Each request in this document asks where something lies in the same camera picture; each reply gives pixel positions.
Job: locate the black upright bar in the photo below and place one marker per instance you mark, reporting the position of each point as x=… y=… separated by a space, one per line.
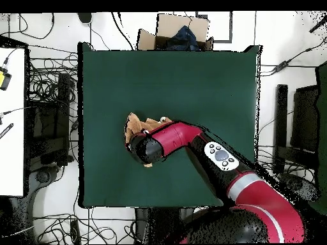
x=281 y=114

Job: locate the white desk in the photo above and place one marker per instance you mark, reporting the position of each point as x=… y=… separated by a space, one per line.
x=11 y=153

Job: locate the grey pedestal leg foot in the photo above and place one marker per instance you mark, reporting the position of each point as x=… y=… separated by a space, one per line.
x=296 y=185
x=43 y=176

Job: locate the black equipment stand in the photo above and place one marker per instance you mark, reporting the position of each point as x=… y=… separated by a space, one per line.
x=62 y=102

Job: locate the small black round device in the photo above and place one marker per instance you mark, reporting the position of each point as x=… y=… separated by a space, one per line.
x=84 y=17

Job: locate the tan terry towel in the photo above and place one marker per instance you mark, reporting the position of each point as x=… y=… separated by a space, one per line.
x=134 y=125

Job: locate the dark green fabric cover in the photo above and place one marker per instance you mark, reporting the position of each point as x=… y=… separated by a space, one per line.
x=322 y=127

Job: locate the dark blue garment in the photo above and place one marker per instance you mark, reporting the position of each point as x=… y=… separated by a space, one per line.
x=184 y=38

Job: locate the black power adapter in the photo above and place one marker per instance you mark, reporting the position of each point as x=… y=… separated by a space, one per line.
x=281 y=65

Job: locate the dark green table cloth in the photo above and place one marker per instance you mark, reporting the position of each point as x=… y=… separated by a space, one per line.
x=178 y=81

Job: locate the yellow and black device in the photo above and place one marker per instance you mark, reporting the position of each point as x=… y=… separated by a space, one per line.
x=3 y=79

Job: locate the brown cardboard box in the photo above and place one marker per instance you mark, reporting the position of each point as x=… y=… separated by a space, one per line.
x=171 y=25

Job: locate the black ruler strip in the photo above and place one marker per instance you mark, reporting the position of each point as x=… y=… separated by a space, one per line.
x=6 y=131

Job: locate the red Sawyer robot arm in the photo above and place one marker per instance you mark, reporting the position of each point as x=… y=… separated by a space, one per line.
x=178 y=135

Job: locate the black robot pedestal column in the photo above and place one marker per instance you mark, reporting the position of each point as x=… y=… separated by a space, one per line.
x=158 y=224

